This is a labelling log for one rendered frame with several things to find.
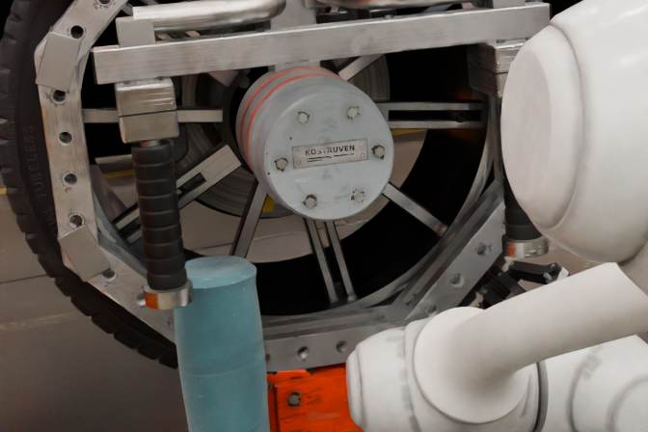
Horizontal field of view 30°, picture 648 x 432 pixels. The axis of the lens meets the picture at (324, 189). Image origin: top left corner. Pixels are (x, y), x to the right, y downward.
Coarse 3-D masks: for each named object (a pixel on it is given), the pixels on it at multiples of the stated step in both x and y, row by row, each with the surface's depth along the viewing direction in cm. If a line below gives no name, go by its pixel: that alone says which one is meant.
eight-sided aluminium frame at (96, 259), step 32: (96, 0) 123; (64, 32) 123; (96, 32) 123; (64, 64) 123; (64, 96) 128; (64, 128) 125; (64, 160) 126; (64, 192) 126; (64, 224) 127; (96, 224) 131; (480, 224) 137; (64, 256) 128; (96, 256) 128; (128, 256) 133; (448, 256) 138; (480, 256) 137; (128, 288) 130; (416, 288) 141; (448, 288) 137; (160, 320) 131; (288, 320) 140; (320, 320) 140; (352, 320) 140; (384, 320) 137; (416, 320) 137; (288, 352) 135; (320, 352) 136
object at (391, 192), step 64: (128, 0) 134; (320, 64) 139; (448, 64) 156; (448, 128) 144; (192, 192) 140; (256, 192) 141; (384, 192) 144; (448, 192) 150; (192, 256) 160; (320, 256) 144; (384, 256) 153
